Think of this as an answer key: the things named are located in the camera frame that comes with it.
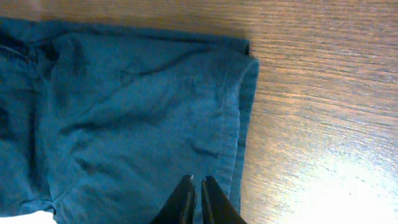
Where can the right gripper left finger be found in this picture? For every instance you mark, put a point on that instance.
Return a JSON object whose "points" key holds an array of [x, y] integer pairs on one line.
{"points": [[181, 204]]}

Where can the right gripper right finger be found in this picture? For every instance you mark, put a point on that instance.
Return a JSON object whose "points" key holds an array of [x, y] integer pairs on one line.
{"points": [[215, 205]]}

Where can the navy blue shorts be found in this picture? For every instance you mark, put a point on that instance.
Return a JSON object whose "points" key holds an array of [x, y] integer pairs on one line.
{"points": [[99, 123]]}

